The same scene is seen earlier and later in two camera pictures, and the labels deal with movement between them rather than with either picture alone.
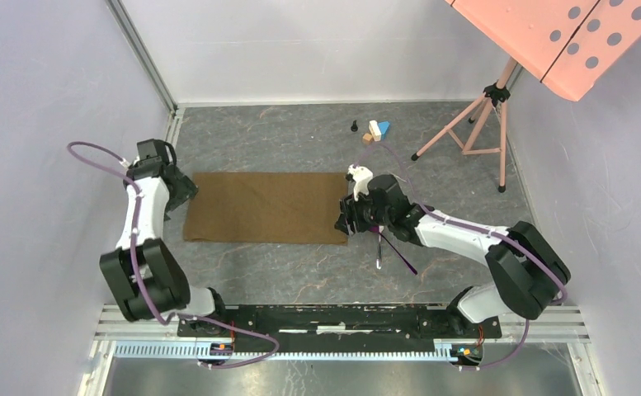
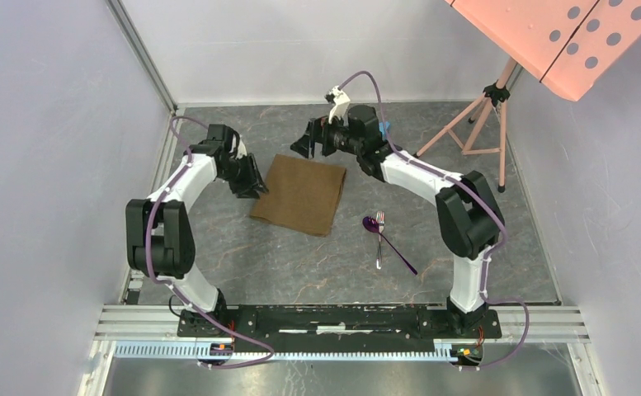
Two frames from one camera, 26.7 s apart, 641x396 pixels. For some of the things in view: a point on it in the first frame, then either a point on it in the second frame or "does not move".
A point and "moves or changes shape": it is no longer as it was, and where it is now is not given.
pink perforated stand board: (571, 45) does not move
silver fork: (379, 260) does not move
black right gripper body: (365, 212) -> (338, 138)
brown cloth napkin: (281, 208) moves or changes shape
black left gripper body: (181, 192) -> (238, 172)
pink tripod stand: (481, 129) does not move
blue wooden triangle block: (384, 126) does not move
